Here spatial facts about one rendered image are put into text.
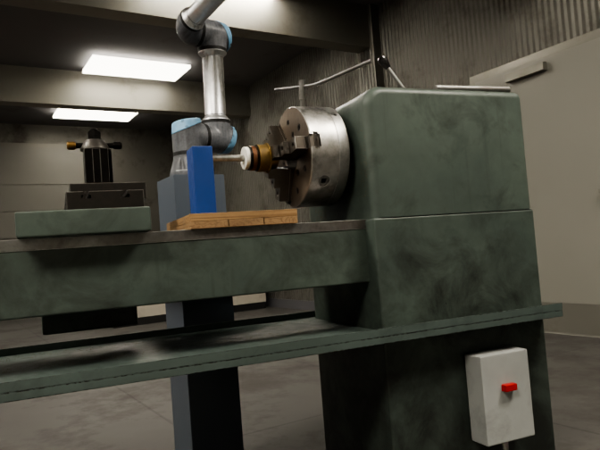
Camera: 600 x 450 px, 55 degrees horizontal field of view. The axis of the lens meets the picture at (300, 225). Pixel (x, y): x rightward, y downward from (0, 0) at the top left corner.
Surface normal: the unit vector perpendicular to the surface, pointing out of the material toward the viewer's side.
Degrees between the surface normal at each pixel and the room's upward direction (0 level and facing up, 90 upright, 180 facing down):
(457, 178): 90
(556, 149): 90
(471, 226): 90
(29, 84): 90
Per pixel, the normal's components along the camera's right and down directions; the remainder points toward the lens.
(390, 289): 0.38, -0.07
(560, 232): -0.85, 0.04
